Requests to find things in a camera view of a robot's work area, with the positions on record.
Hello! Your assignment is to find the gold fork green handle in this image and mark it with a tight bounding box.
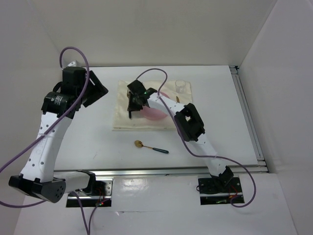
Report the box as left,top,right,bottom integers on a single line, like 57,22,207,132
127,90,132,119

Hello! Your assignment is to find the pink plate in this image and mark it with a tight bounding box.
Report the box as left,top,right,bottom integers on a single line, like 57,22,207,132
139,106,167,121

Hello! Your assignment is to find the cream cloth placemat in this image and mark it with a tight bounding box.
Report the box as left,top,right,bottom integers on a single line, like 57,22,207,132
113,80,193,131

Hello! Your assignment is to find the gold spoon green handle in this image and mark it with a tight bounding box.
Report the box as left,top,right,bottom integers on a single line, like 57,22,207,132
134,140,169,154

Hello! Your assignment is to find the clear drinking glass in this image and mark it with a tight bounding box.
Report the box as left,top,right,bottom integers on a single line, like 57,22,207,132
175,80,186,94

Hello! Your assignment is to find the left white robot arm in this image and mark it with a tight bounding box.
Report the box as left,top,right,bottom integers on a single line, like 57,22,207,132
8,67,108,203

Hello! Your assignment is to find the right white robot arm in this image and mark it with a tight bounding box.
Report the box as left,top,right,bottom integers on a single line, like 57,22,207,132
127,80,234,192

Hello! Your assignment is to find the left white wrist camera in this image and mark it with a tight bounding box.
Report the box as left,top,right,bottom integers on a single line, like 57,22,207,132
67,60,81,67

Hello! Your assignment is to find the front aluminium rail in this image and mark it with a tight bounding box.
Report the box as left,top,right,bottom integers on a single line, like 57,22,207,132
54,165,268,176

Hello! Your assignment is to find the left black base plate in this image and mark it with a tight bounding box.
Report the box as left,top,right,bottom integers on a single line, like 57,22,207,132
74,177,113,208

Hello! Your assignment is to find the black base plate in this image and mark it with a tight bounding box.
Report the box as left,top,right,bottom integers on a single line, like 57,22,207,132
74,177,113,208
196,177,245,205

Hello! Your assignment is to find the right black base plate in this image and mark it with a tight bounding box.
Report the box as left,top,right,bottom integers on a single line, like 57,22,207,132
196,177,245,205

